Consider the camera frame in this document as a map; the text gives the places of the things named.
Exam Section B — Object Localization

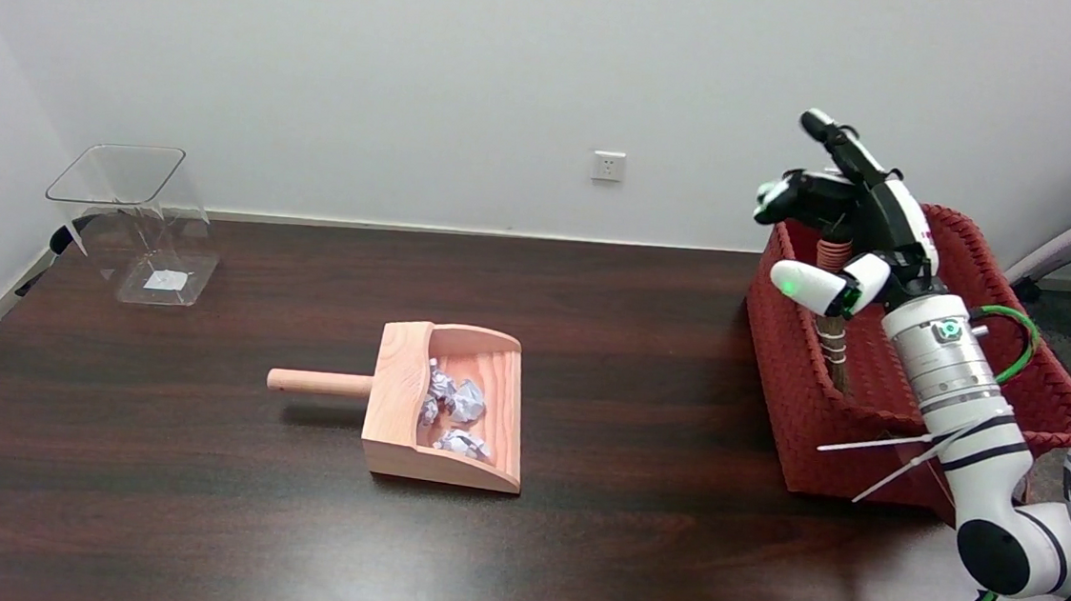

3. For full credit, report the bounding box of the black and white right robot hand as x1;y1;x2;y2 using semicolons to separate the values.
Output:
746;106;952;326

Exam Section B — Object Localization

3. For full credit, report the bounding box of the brown straw hand broom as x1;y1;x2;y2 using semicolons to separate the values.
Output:
804;220;862;395

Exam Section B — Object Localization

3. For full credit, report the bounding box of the red woven basket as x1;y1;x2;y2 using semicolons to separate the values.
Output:
729;190;1071;536

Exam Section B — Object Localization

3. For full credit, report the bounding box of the wooden dustpan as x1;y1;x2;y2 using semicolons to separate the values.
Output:
259;310;534;495

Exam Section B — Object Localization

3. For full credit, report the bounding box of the clear plastic container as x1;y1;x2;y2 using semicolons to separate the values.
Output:
37;138;229;311

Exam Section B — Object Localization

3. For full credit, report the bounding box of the green robot cable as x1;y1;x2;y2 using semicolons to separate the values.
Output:
963;303;1043;388

